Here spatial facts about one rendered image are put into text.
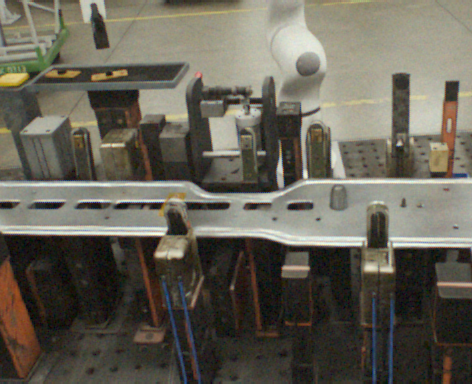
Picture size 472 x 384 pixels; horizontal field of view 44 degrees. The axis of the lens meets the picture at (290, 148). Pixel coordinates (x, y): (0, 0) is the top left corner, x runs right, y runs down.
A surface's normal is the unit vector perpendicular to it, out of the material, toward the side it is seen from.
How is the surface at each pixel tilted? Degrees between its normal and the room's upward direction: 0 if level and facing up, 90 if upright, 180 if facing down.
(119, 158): 90
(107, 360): 0
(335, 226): 0
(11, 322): 90
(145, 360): 0
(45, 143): 90
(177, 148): 90
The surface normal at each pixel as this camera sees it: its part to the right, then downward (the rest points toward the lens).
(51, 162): -0.10, 0.47
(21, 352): 0.99, -0.01
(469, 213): -0.07, -0.88
